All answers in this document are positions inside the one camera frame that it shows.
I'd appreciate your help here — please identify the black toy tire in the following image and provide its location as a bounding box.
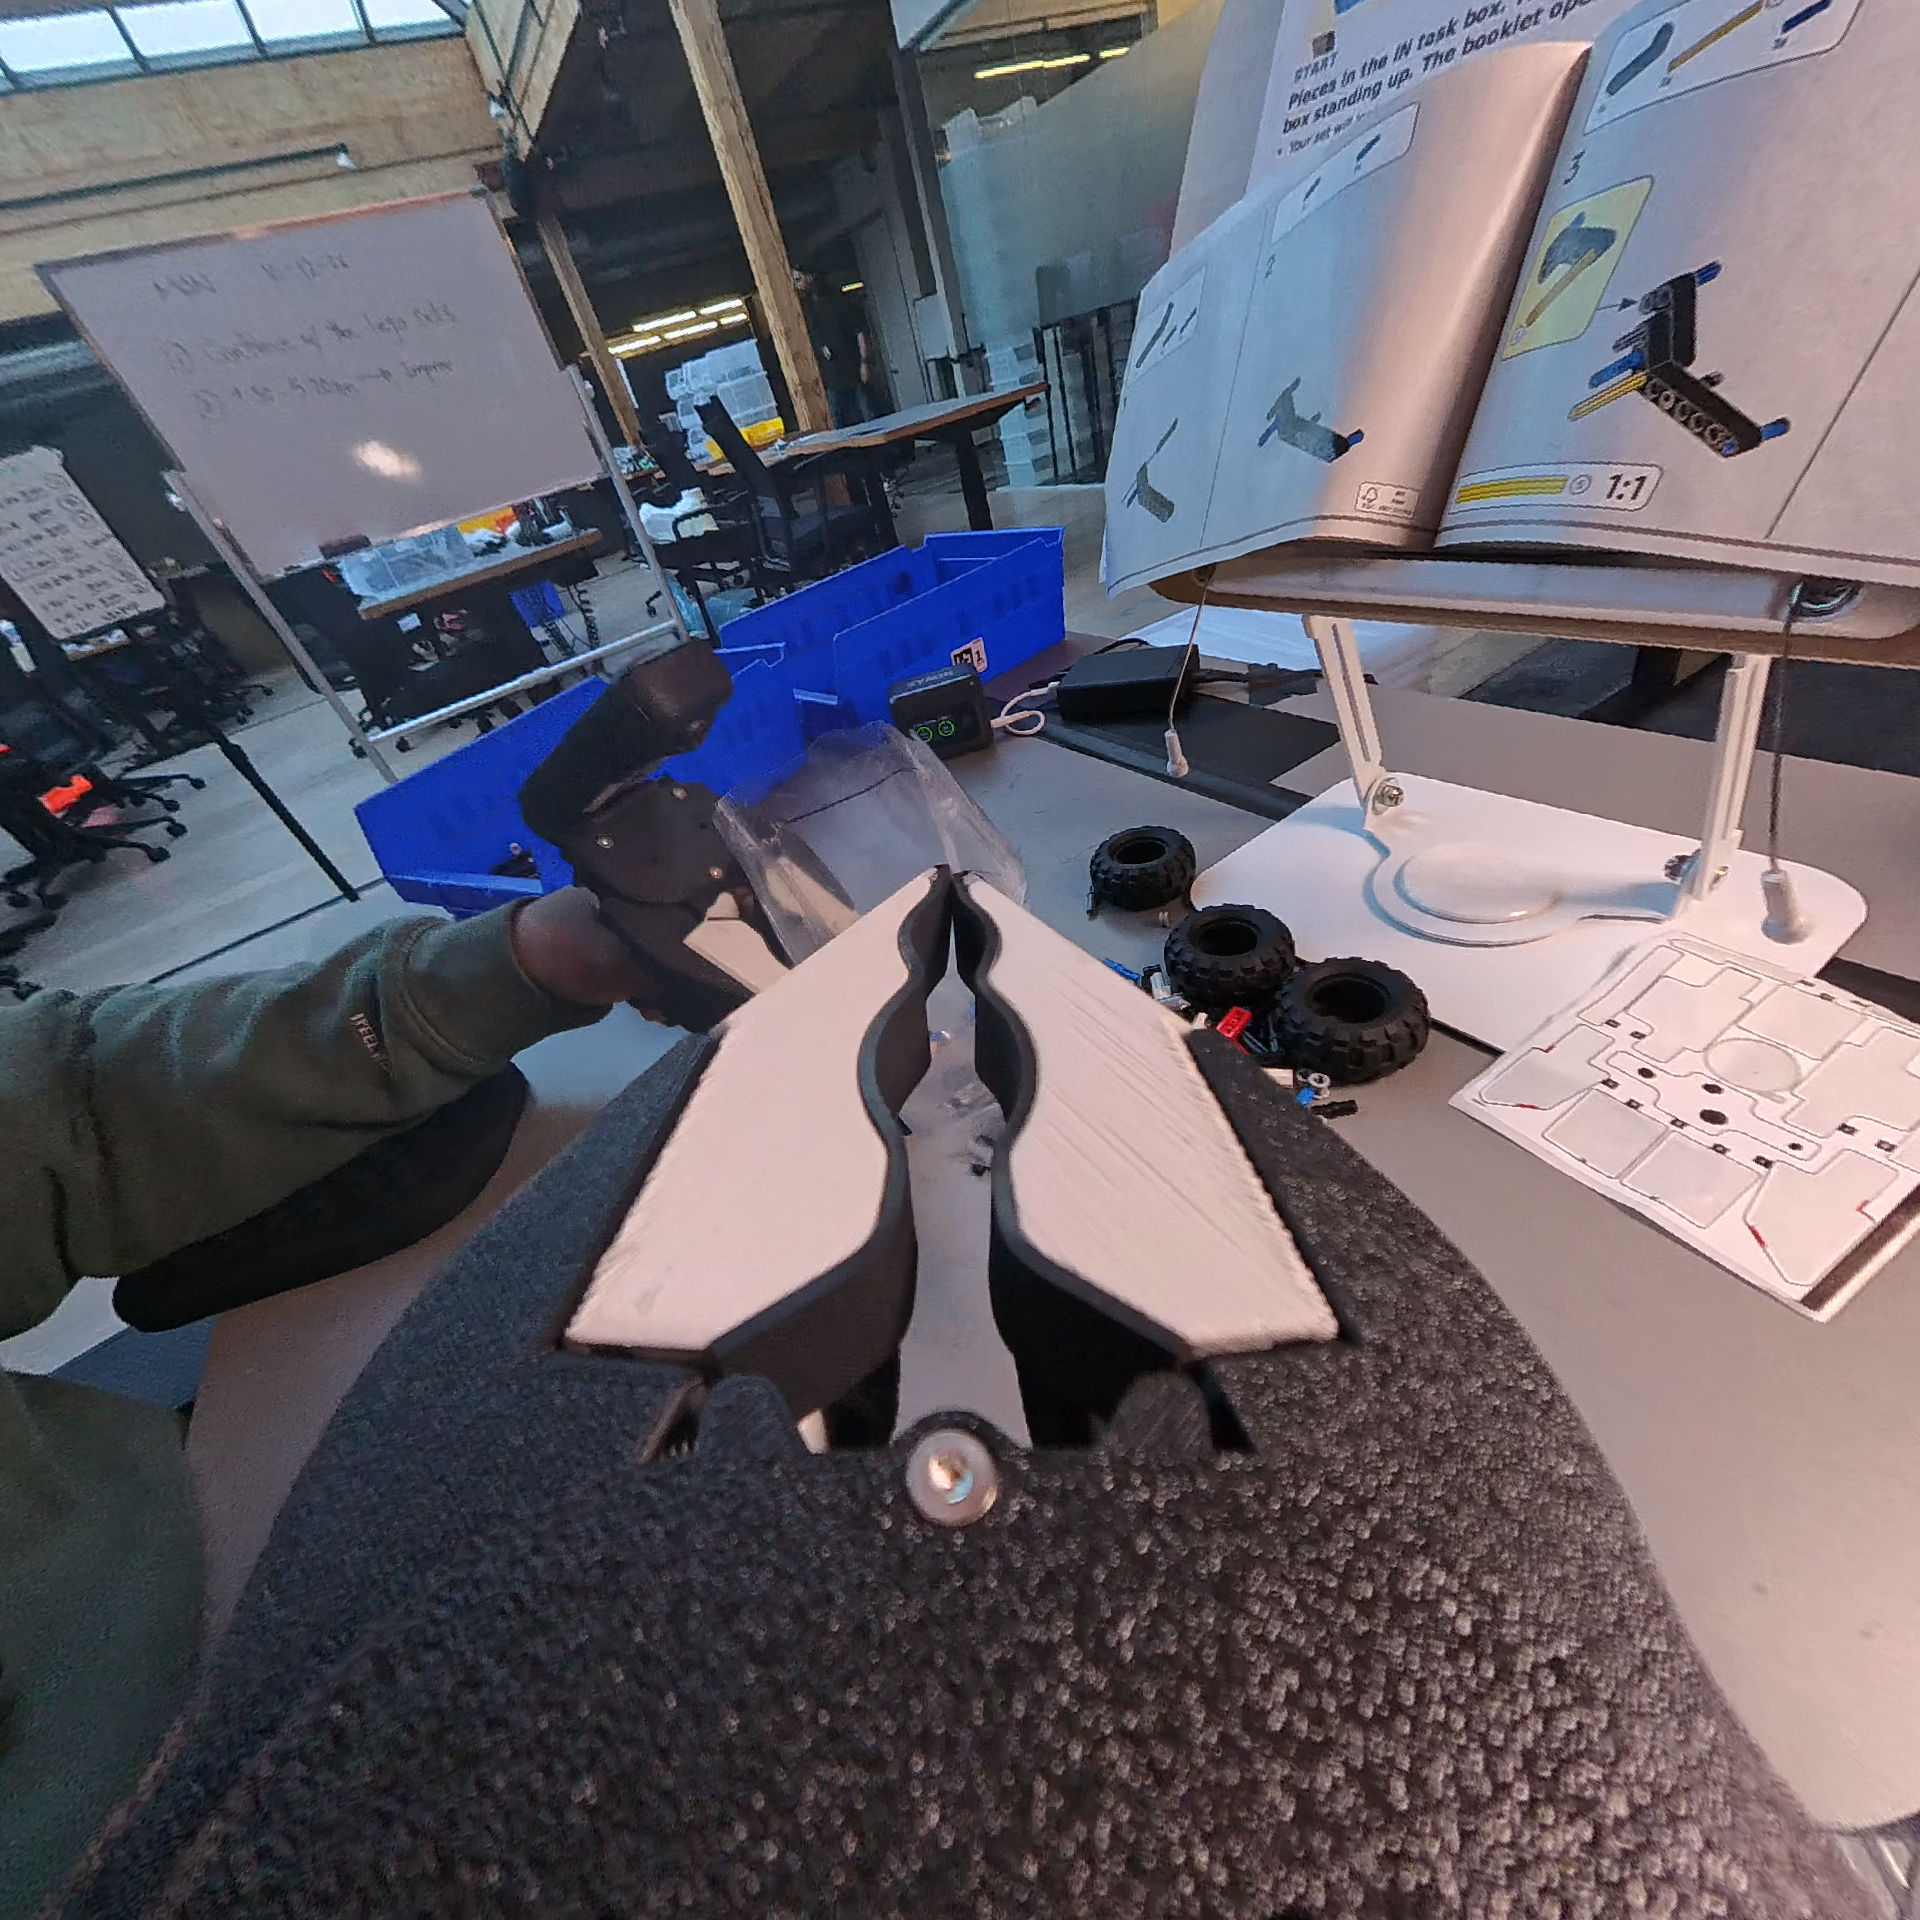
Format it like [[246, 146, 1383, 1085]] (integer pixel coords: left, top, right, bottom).
[[1270, 953, 1437, 1085], [1083, 823, 1204, 917], [1158, 902, 1301, 1017]]

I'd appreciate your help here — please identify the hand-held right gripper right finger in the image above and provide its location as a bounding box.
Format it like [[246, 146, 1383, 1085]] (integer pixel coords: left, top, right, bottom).
[[958, 873, 1345, 1364]]

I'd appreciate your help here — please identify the grey desk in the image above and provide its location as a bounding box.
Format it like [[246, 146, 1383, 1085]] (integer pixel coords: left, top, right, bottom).
[[182, 642, 1920, 1840]]

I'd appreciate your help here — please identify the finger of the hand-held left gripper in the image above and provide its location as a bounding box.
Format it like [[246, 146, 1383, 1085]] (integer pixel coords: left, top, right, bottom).
[[683, 909, 798, 1008]]

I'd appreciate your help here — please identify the black digital timer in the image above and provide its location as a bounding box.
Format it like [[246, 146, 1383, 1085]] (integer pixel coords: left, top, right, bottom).
[[888, 666, 998, 762]]

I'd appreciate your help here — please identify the white booklet stand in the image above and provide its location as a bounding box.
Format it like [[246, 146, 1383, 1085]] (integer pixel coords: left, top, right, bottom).
[[1192, 585, 1873, 1054]]

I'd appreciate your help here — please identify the person's left hand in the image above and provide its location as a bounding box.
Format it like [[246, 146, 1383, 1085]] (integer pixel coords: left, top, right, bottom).
[[510, 890, 715, 1027]]

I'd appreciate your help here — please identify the black power brick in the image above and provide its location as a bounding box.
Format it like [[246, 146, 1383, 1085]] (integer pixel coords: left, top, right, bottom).
[[1047, 635, 1206, 728]]

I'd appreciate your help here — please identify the person's left forearm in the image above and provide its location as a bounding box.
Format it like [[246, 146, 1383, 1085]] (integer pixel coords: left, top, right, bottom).
[[0, 895, 579, 1342]]

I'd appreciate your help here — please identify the black chair armrest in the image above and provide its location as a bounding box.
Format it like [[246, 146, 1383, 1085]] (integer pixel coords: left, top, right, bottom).
[[115, 1064, 537, 1334]]

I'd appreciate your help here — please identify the building instruction booklet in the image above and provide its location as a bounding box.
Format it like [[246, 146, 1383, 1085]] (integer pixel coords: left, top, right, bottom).
[[1101, 0, 1920, 645]]

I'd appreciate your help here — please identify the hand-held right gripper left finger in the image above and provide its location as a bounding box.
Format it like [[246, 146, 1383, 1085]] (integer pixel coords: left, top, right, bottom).
[[562, 873, 960, 1372]]

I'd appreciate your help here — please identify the black office chair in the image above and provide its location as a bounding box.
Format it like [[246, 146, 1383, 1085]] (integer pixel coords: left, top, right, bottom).
[[0, 613, 217, 965]]

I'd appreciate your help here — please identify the pile of small toy parts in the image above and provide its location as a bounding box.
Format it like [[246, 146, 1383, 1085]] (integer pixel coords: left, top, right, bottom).
[[1108, 953, 1362, 1122]]

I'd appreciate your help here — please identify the white sticker sheet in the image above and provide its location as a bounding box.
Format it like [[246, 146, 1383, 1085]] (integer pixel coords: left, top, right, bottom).
[[1450, 928, 1920, 1328]]

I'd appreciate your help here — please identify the white whiteboard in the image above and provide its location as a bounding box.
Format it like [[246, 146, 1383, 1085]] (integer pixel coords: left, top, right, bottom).
[[33, 195, 686, 789]]

